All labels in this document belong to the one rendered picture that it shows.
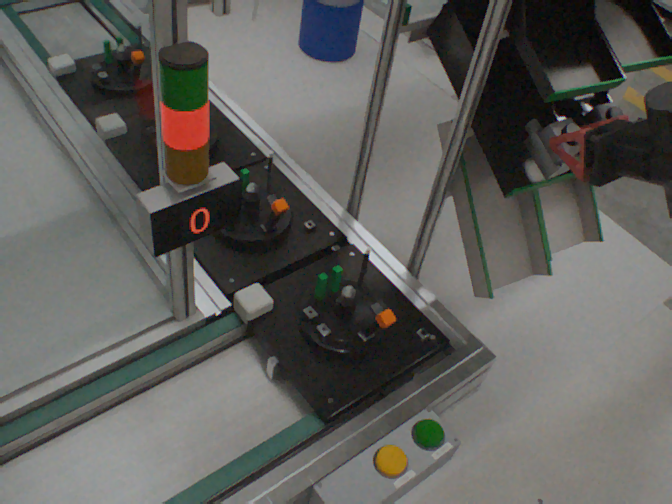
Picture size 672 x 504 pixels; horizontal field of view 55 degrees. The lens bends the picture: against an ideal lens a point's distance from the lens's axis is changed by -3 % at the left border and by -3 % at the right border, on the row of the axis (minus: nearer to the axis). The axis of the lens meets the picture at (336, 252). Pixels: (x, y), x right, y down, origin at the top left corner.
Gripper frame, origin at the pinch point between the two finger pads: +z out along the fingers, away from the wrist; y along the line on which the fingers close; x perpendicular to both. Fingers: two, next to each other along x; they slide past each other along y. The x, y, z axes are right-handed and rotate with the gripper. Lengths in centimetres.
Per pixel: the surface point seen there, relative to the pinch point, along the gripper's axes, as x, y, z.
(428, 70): 7, -44, 83
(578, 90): -7.7, 2.5, -4.0
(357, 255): 20.3, 18.5, 27.9
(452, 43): -12.7, 5.1, 16.1
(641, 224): 100, -166, 98
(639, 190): 93, -185, 112
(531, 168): 5.5, 0.1, 6.3
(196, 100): -15.4, 46.9, 7.3
